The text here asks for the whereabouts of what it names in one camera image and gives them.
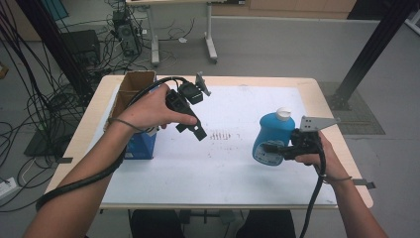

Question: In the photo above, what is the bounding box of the white power strip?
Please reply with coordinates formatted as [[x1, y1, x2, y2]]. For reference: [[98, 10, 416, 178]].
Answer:
[[0, 177, 18, 200]]

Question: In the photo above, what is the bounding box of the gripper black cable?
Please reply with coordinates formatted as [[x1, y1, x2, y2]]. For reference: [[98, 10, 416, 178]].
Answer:
[[298, 132, 328, 238], [35, 76, 190, 212]]

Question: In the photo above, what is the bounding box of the blue bottle with white cap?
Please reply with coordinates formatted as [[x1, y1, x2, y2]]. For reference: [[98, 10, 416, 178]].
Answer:
[[252, 106, 296, 167]]

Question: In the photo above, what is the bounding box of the bundle of black cables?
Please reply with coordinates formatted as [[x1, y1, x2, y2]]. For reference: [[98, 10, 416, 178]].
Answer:
[[0, 0, 150, 212]]

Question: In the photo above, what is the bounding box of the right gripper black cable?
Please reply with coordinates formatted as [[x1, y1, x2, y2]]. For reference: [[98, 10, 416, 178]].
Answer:
[[298, 132, 328, 238]]

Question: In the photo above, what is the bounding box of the blue cardboard box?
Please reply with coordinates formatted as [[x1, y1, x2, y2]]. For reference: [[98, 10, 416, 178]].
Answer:
[[105, 69, 158, 161]]

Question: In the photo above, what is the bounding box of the person's right leg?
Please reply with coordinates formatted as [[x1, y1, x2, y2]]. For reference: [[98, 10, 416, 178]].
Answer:
[[236, 209, 296, 238]]

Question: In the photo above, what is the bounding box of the black metal post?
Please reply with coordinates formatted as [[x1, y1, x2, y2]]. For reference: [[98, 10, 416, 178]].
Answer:
[[14, 0, 95, 100], [328, 0, 420, 111]]

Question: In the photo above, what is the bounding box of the person's left hand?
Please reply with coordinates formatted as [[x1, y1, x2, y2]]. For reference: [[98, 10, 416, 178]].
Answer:
[[115, 82, 198, 133]]

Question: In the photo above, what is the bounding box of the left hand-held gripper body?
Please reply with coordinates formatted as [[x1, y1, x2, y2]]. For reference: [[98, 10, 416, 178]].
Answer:
[[164, 71, 212, 127]]

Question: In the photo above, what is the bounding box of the person's right hand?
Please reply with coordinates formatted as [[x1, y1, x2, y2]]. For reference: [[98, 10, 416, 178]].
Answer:
[[294, 131, 351, 182]]

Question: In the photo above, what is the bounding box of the thin black right wrist band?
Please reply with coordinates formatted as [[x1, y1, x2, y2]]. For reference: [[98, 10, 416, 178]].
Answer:
[[316, 173, 354, 184]]

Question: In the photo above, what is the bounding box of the thin black wrist band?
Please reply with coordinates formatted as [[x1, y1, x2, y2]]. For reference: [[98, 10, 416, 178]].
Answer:
[[316, 173, 354, 184], [108, 117, 147, 134]]

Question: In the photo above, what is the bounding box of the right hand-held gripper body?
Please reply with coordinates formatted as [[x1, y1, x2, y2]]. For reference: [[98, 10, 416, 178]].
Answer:
[[283, 115, 341, 162]]

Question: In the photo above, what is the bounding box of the black floor base plate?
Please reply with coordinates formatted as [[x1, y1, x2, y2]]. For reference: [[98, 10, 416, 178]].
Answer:
[[23, 127, 80, 159]]

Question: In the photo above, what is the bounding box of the person's left leg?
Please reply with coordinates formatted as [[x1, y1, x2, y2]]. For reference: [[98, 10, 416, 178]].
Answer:
[[129, 208, 186, 238]]

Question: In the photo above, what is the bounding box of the person's leg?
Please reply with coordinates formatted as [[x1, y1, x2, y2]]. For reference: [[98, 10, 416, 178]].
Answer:
[[129, 208, 186, 238], [236, 209, 296, 238]]

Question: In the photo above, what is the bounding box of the black box cabinet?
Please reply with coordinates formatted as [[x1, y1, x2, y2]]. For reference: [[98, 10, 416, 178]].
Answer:
[[61, 29, 102, 67]]

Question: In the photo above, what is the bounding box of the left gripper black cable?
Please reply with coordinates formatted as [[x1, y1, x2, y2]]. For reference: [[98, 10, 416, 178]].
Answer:
[[35, 76, 190, 212]]

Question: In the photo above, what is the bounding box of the white table sheet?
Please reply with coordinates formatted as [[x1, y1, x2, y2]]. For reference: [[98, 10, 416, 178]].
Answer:
[[98, 84, 338, 206]]

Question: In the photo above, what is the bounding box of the black computer tower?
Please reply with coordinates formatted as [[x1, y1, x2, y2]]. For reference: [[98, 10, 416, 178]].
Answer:
[[112, 9, 142, 58]]

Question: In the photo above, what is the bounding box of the thin black left wrist band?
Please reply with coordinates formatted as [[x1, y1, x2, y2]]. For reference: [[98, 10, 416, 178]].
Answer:
[[108, 117, 147, 134]]

